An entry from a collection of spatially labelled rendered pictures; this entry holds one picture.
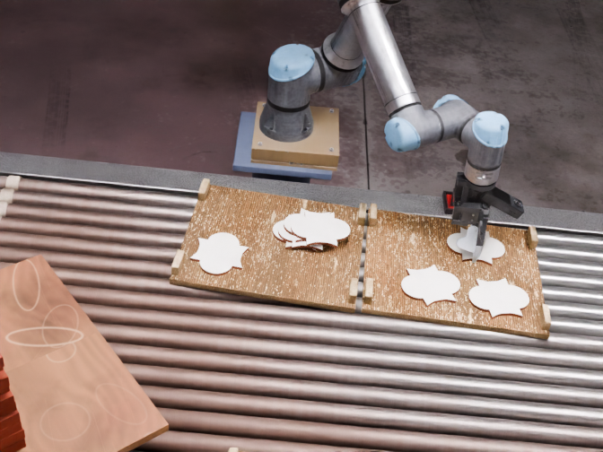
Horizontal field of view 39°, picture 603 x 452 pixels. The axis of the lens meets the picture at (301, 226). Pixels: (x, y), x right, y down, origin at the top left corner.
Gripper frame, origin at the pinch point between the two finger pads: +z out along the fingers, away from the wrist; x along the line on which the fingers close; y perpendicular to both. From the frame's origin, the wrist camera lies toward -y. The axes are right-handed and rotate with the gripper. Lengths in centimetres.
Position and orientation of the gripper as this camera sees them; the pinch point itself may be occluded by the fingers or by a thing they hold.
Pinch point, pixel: (476, 245)
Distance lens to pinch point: 207.7
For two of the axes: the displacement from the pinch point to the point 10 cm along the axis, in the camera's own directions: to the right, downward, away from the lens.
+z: -0.3, 7.7, 6.4
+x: -1.0, 6.4, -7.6
